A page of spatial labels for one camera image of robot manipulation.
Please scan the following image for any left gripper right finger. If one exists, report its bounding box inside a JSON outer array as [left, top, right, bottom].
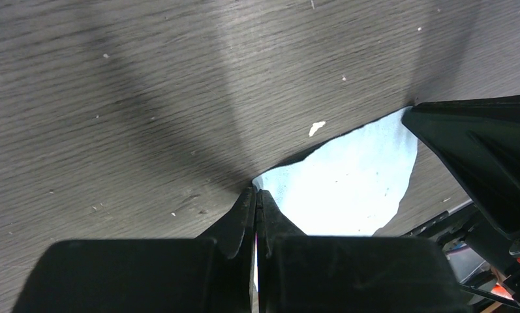
[[256, 190, 470, 312]]

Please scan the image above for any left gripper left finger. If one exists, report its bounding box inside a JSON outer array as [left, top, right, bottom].
[[13, 187, 256, 312]]

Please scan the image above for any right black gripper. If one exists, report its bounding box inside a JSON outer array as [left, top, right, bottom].
[[402, 95, 520, 312]]

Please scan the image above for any light blue cleaning cloth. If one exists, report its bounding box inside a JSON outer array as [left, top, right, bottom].
[[252, 108, 418, 236]]

